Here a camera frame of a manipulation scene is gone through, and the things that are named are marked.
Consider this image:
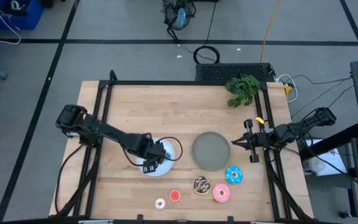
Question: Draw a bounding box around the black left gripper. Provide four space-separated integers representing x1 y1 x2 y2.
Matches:
134 132 168 174

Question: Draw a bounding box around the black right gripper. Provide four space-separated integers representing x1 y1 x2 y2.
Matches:
231 119 275 164

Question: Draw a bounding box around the large blue iced donut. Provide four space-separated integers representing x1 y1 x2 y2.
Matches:
225 166 244 185

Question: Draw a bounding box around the white round plate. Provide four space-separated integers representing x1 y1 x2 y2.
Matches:
135 137 177 177

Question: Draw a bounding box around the grey round plate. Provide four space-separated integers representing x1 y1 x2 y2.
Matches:
191 131 231 171

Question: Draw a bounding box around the large chocolate iced donut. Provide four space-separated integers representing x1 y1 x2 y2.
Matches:
192 175 211 195

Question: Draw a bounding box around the green potted plant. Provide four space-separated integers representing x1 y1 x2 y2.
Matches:
224 73 260 109

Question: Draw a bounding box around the large pink iced donut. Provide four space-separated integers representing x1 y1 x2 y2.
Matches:
212 183 231 203

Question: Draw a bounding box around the black computer tower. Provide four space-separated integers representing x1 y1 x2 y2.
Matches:
195 62 275 83

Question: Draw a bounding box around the black desk beam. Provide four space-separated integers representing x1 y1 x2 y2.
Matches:
298 122 358 161

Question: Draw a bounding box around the white paper sheet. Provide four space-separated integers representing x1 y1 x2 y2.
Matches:
303 138 347 177

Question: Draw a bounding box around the black floor fan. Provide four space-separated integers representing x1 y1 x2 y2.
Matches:
162 0 197 43

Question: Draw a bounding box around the large blue plastic bin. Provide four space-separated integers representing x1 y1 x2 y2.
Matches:
0 0 45 31

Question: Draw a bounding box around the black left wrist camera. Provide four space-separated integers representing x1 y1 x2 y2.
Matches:
150 141 166 156

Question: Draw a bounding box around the black left wrist camera cable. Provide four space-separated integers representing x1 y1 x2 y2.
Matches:
121 136 183 167

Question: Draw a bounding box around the white power cable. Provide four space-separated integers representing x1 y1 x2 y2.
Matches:
277 73 300 103

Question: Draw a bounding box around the black metal table frame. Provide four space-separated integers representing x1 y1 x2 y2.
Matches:
50 70 315 224

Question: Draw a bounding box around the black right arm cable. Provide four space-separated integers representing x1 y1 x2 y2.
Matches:
300 107 358 197

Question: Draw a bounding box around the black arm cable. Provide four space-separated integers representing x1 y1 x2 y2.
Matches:
54 144 85 215
300 107 358 197

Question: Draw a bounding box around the black coiled cable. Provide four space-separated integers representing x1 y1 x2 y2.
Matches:
193 45 221 65

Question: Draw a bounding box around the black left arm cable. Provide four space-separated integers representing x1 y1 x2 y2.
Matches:
54 144 85 215

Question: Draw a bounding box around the yellow hanging cable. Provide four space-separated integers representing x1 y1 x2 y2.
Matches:
259 0 282 63

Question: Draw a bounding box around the white floor cable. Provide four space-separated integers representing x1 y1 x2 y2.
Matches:
0 0 22 45

